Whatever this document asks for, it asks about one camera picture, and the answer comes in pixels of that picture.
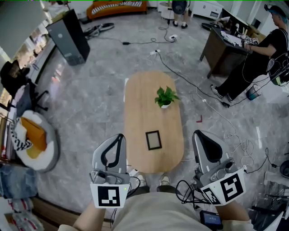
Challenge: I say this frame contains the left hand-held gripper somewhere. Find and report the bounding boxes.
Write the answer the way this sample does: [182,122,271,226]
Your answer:
[89,133,132,209]

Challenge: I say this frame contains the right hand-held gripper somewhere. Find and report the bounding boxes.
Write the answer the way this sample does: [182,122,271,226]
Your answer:
[192,129,247,206]

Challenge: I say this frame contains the black picture frame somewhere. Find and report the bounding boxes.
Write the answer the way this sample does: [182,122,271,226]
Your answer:
[145,130,163,151]

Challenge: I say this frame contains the person's right forearm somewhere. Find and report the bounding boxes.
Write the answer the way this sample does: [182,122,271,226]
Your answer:
[214,200,253,231]

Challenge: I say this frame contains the person's left forearm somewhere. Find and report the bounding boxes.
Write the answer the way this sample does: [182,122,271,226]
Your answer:
[72,200,107,231]

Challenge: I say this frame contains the wooden coffee table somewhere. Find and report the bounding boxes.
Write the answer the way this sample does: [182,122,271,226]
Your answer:
[123,71,185,174]

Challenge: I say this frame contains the person's left shoe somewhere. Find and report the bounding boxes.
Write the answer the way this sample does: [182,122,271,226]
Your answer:
[135,173,146,188]

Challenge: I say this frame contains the person's shoe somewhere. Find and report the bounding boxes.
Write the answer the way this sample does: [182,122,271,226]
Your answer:
[135,173,146,188]
[159,173,170,187]

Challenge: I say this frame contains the person's dark trousers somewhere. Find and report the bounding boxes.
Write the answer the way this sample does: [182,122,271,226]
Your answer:
[126,186,179,199]

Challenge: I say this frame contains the person's right shoe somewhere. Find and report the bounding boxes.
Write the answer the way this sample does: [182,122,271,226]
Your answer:
[159,173,170,187]

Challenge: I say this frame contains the round grey white pouf chair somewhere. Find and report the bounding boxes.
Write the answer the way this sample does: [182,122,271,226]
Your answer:
[12,110,61,173]

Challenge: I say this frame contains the green potted plant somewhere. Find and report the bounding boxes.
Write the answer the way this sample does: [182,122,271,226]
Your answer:
[154,86,181,109]

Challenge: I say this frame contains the black screen device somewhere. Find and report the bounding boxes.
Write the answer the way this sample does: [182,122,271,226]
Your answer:
[200,209,223,231]

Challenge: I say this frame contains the person's beige shirt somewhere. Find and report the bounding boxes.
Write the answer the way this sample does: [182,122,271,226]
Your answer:
[112,191,213,231]

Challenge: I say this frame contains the brown wooden bench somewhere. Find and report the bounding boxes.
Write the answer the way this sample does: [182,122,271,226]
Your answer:
[31,197,113,231]

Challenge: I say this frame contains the teal waste bin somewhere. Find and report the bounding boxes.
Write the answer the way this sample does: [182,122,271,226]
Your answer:
[245,83,262,101]

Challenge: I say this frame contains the yellow cushion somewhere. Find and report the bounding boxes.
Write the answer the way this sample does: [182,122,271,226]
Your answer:
[26,145,43,160]

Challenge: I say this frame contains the orange cushion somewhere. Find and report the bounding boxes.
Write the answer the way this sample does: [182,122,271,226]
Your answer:
[20,117,48,152]

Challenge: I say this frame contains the round black stool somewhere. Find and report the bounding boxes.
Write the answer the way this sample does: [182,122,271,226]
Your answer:
[279,159,289,179]

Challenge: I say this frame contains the black metal stand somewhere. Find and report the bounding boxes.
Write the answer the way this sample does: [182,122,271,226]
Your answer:
[252,194,289,217]

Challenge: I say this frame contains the black white striped cushion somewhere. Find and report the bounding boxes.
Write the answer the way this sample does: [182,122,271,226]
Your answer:
[10,118,33,151]

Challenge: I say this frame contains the black office chair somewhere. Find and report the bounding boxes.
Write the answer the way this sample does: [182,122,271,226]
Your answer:
[27,79,50,111]

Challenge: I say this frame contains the blue denim cloth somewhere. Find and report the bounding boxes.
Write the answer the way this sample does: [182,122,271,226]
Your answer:
[0,166,38,199]

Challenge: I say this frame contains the dark wooden desk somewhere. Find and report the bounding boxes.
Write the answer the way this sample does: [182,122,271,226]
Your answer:
[200,27,253,79]

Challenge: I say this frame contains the pile of red-printed plastic packets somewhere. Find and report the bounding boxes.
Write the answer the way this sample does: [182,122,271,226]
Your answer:
[0,198,45,231]

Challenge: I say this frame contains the white long desk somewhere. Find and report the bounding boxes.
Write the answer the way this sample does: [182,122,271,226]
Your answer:
[29,38,57,84]

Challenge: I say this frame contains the cardboard box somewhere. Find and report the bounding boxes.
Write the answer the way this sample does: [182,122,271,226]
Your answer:
[246,24,267,43]

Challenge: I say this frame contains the dark grey tall cabinet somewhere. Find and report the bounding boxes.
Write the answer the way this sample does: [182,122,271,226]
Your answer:
[46,9,91,66]

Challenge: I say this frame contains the white drawer cabinet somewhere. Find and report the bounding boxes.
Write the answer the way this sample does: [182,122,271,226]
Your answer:
[191,0,224,21]

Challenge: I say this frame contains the white round side table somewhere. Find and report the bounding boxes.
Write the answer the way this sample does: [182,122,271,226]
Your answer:
[158,1,176,20]

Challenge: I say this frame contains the orange sofa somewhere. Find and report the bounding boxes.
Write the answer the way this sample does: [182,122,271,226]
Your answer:
[86,0,148,20]

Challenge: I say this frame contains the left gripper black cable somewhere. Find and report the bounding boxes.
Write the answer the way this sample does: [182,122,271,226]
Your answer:
[109,176,142,226]

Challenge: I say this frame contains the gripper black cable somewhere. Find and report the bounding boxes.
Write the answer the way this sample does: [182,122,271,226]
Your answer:
[109,176,142,226]
[175,179,217,205]

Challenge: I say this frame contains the white tangled cable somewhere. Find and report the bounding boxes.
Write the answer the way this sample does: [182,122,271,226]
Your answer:
[196,88,256,167]

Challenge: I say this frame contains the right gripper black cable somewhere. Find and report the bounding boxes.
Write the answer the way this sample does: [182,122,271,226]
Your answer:
[175,179,217,205]

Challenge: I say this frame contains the thin black floor cable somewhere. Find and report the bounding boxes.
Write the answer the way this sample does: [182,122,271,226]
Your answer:
[245,148,278,174]

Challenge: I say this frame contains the long black floor cable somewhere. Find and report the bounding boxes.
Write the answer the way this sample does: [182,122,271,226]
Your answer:
[155,53,249,108]

